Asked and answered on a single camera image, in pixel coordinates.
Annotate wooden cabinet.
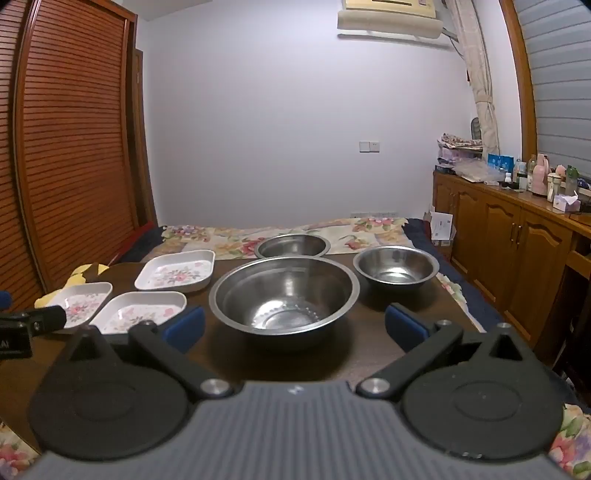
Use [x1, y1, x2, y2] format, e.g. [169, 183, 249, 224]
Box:
[431, 170, 591, 370]

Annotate louvered wooden wardrobe door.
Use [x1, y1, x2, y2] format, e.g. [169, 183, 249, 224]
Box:
[0, 0, 35, 311]
[14, 0, 140, 296]

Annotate floral bed blanket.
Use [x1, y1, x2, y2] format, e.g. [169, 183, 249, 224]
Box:
[0, 217, 591, 480]

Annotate white floral rectangular plate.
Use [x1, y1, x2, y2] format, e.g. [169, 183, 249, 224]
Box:
[46, 281, 114, 330]
[134, 249, 216, 294]
[90, 291, 188, 336]

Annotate medium steel bowl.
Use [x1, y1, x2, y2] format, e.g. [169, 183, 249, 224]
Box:
[254, 233, 332, 260]

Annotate blue boxes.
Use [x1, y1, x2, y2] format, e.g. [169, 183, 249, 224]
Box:
[487, 152, 516, 172]

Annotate clear plastic bag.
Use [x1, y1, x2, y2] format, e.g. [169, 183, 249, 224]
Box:
[455, 159, 505, 186]

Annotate red and navy cloth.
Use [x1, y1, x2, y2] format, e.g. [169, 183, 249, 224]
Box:
[111, 222, 163, 265]

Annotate large steel bowl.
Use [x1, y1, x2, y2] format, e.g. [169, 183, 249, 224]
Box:
[209, 256, 361, 354]

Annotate yellow cloth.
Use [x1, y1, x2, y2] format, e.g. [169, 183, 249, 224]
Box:
[34, 263, 110, 308]

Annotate small steel bowl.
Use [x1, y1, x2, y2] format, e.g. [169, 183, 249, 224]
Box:
[353, 246, 440, 294]

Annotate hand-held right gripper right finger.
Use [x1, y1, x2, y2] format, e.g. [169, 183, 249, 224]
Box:
[355, 303, 536, 401]

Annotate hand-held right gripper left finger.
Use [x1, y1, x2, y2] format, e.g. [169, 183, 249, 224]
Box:
[58, 305, 236, 401]

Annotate wooden window frame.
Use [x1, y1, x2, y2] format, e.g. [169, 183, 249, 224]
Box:
[499, 0, 537, 163]

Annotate white air conditioner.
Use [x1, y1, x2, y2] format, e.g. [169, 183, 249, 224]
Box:
[337, 0, 451, 43]

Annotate pink bottle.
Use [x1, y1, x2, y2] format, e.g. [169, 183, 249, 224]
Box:
[531, 154, 550, 195]

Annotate cream curtain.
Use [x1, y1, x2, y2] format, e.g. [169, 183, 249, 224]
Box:
[450, 0, 502, 158]

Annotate white cardboard box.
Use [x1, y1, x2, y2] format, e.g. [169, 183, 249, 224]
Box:
[422, 210, 456, 248]

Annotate grey window blind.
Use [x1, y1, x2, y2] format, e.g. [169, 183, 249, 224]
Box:
[512, 0, 591, 182]

